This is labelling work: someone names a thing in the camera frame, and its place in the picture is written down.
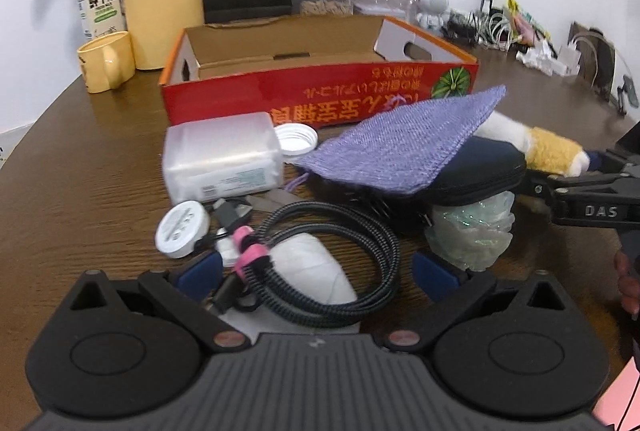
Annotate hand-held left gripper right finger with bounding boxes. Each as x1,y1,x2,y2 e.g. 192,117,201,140
385,251,566,354

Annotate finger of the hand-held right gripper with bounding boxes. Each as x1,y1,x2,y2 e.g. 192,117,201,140
587,149,640,179
520,171,640,210

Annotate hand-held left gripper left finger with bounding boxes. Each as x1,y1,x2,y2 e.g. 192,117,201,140
70,248,248,354

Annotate yellow white plush toy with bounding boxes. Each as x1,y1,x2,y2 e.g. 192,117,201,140
475,111,591,176

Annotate dark blue zip case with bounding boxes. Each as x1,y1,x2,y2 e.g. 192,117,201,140
412,136,528,206

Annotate black braided cable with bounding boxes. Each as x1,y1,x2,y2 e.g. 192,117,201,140
207,201,401,327

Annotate white ribbed jar lid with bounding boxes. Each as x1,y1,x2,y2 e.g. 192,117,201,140
274,123,319,158

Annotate red cardboard box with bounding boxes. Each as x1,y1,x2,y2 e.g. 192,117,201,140
159,15,481,132

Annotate person's right hand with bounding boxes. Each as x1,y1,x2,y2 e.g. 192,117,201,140
614,248,640,317

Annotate small white cap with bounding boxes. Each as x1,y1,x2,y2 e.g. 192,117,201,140
217,236,242,268

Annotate iridescent plastic wrap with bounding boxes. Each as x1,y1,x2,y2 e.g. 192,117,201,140
425,191,516,272

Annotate black clip stand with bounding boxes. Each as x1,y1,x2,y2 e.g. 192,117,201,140
611,75,640,116

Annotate dark brown pouch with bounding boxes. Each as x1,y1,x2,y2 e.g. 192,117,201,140
570,22,617,99

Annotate crumpled white paper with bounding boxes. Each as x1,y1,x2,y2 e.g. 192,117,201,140
517,42,581,76

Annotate purple knitted pouch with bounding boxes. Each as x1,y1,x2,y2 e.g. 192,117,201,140
285,85,507,196

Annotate yellow pink snack packet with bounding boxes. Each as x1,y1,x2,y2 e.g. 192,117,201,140
507,0,551,44

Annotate white astronaut speaker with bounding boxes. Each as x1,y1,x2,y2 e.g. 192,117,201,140
415,0,451,29

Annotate yellow mug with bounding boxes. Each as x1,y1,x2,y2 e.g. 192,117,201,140
76,31,137,94

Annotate white charging cables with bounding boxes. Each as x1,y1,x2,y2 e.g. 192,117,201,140
477,6,521,49

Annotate tangled black cables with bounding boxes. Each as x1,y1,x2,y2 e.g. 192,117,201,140
442,8,481,46

